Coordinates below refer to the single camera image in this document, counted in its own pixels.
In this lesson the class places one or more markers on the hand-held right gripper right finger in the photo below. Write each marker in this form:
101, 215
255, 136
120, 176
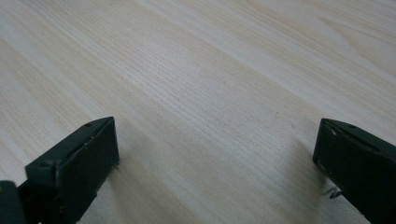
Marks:
361, 165

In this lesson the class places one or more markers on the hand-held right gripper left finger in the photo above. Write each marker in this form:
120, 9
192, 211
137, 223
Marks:
81, 168

